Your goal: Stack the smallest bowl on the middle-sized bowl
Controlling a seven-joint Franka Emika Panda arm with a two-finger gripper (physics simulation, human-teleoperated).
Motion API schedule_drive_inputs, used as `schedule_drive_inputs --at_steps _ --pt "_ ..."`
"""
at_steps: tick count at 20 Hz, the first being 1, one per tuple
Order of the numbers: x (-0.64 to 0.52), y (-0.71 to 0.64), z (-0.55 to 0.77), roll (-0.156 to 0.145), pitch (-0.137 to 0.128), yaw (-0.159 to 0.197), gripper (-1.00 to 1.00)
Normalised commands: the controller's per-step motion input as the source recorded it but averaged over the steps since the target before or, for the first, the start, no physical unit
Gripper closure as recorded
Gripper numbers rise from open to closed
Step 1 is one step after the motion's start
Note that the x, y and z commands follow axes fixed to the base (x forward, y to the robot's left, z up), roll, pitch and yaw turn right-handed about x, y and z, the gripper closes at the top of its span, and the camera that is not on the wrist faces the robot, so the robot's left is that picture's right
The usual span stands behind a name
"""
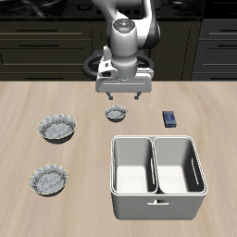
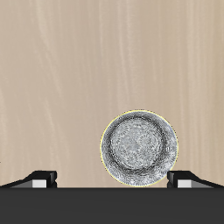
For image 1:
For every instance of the large fluted grey bowl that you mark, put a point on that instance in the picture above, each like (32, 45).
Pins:
(57, 128)

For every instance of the dark kitchen cupboards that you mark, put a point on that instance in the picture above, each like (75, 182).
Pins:
(46, 46)

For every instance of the small fluted grey bowl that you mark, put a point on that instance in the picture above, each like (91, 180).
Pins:
(115, 112)

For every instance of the white two-bin basket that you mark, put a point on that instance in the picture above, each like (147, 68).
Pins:
(157, 177)

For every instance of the medium fluted grey bowl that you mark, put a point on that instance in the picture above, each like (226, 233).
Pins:
(48, 180)

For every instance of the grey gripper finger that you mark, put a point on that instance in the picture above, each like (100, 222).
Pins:
(110, 95)
(137, 95)

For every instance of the small dark blue box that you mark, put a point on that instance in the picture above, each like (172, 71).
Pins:
(169, 119)

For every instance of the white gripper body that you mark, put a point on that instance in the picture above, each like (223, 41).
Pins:
(123, 84)

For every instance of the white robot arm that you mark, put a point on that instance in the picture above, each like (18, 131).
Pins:
(124, 40)

